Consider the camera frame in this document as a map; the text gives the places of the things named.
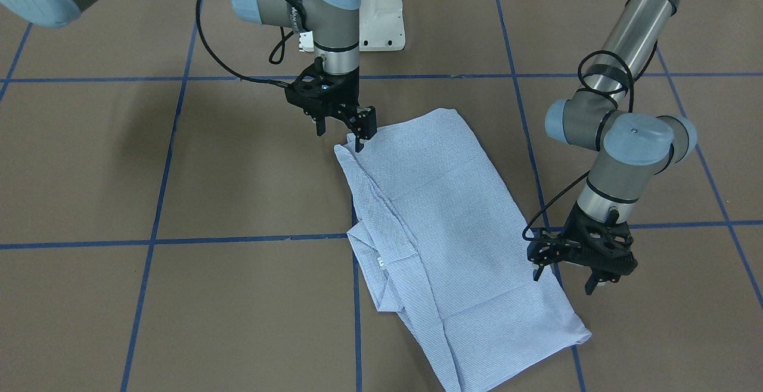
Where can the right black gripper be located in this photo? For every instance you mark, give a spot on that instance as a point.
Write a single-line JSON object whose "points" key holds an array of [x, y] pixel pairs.
{"points": [[347, 89]]}

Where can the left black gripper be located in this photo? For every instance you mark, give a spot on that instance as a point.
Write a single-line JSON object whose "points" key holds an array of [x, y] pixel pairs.
{"points": [[552, 251]]}

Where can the light blue striped shirt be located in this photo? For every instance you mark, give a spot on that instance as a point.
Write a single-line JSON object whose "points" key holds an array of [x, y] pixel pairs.
{"points": [[439, 241]]}

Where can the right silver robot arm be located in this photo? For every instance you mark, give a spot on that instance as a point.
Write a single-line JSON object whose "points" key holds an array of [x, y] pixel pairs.
{"points": [[285, 14]]}

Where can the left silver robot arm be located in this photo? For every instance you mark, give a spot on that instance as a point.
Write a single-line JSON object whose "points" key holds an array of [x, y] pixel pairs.
{"points": [[630, 149]]}

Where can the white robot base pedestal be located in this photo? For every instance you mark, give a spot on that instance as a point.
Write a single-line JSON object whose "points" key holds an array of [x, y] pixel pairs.
{"points": [[375, 16]]}

